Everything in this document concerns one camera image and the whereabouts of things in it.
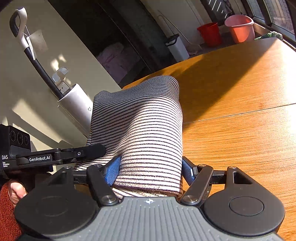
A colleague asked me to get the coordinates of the green cloth on sill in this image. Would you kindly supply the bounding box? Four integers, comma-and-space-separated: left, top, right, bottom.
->
255, 31, 283, 41

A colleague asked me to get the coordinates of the red plastic bucket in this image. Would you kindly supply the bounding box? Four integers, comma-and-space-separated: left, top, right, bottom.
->
197, 22, 222, 47

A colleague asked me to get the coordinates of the person's left hand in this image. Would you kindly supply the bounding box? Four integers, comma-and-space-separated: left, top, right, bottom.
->
8, 180, 27, 206

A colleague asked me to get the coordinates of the beige brown striped sweater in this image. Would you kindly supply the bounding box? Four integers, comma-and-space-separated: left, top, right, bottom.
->
75, 75, 183, 197

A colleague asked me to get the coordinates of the white stick vacuum cleaner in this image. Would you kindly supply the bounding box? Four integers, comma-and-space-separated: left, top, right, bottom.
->
9, 8, 93, 136

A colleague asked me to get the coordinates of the white trash bin black lid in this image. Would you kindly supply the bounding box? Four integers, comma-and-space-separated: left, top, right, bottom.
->
165, 34, 190, 62

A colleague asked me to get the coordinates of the red sleeved left forearm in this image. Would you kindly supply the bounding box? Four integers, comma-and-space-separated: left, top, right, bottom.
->
0, 183, 22, 241

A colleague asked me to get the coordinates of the pink plastic bucket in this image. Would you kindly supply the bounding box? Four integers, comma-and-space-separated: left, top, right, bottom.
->
224, 15, 255, 44

